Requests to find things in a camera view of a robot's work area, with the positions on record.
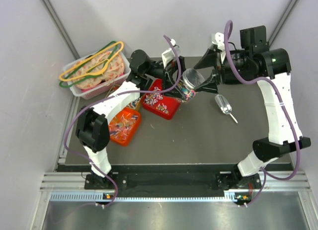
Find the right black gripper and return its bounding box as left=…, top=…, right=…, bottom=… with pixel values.
left=194, top=48, right=251, bottom=94

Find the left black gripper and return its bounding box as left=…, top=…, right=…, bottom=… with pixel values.
left=144, top=57, right=194, bottom=101

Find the clear glass jar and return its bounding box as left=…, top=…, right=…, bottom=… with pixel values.
left=177, top=69, right=205, bottom=103

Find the red candy tray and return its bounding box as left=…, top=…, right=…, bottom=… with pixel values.
left=142, top=93, right=180, bottom=120

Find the silver metal scoop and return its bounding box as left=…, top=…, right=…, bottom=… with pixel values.
left=215, top=94, right=238, bottom=124

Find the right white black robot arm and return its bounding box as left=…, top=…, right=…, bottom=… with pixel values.
left=194, top=26, right=311, bottom=189

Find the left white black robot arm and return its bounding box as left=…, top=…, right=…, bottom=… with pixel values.
left=76, top=49, right=186, bottom=189

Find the pile of wrapped candies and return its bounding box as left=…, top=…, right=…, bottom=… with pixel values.
left=143, top=93, right=169, bottom=114

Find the gold tin candy box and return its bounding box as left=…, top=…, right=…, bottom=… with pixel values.
left=105, top=84, right=142, bottom=111

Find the orange candy tray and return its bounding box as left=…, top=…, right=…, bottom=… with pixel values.
left=108, top=107, right=142, bottom=147

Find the yellow clothes hanger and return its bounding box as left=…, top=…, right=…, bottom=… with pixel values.
left=58, top=41, right=125, bottom=81

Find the floral patterned cloth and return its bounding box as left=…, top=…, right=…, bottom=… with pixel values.
left=68, top=51, right=125, bottom=90

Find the white plastic basket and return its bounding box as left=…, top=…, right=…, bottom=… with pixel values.
left=63, top=52, right=130, bottom=100

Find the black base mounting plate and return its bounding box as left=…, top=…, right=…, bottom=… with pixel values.
left=83, top=165, right=263, bottom=191

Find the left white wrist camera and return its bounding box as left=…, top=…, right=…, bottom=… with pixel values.
left=161, top=39, right=180, bottom=68

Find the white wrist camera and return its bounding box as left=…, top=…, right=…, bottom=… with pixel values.
left=161, top=39, right=180, bottom=68
left=210, top=32, right=225, bottom=53

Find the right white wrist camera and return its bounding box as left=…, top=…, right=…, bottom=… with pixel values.
left=210, top=32, right=225, bottom=53

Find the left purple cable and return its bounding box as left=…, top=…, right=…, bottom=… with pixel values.
left=64, top=35, right=182, bottom=207

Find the aluminium frame rail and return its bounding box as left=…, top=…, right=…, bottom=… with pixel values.
left=40, top=171, right=311, bottom=192

